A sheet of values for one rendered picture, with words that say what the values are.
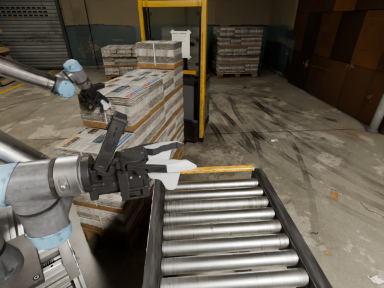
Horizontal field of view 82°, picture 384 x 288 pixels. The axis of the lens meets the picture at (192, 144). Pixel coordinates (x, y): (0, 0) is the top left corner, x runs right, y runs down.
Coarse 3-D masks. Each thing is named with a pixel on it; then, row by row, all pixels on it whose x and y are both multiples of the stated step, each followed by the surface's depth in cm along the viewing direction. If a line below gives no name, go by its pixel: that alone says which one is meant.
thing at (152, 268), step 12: (156, 180) 107; (156, 192) 99; (156, 204) 93; (156, 216) 87; (156, 228) 82; (156, 240) 78; (156, 252) 74; (156, 264) 70; (144, 276) 67; (156, 276) 67
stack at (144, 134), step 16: (160, 112) 187; (96, 128) 152; (144, 128) 159; (160, 128) 191; (176, 128) 236; (64, 144) 132; (80, 144) 132; (96, 144) 132; (128, 144) 139; (80, 208) 152; (128, 208) 151; (96, 224) 157; (112, 224) 152; (128, 224) 153; (144, 224) 180; (112, 240) 161; (128, 240) 156
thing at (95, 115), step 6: (108, 84) 163; (102, 90) 148; (108, 90) 149; (78, 96) 142; (78, 102) 144; (84, 102) 144; (84, 108) 146; (96, 108) 143; (84, 114) 147; (90, 114) 146; (96, 114) 145; (84, 120) 150; (90, 120) 149; (96, 120) 147; (102, 120) 146
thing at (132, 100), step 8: (128, 88) 154; (136, 88) 153; (144, 88) 154; (112, 96) 137; (120, 96) 136; (128, 96) 136; (136, 96) 141; (144, 96) 152; (112, 104) 139; (120, 104) 137; (128, 104) 136; (136, 104) 143; (144, 104) 155; (112, 112) 141; (120, 112) 140; (128, 112) 138; (136, 112) 146; (144, 112) 157; (128, 120) 141; (136, 120) 146
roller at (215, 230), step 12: (168, 228) 82; (180, 228) 82; (192, 228) 82; (204, 228) 82; (216, 228) 82; (228, 228) 83; (240, 228) 83; (252, 228) 83; (264, 228) 83; (276, 228) 84
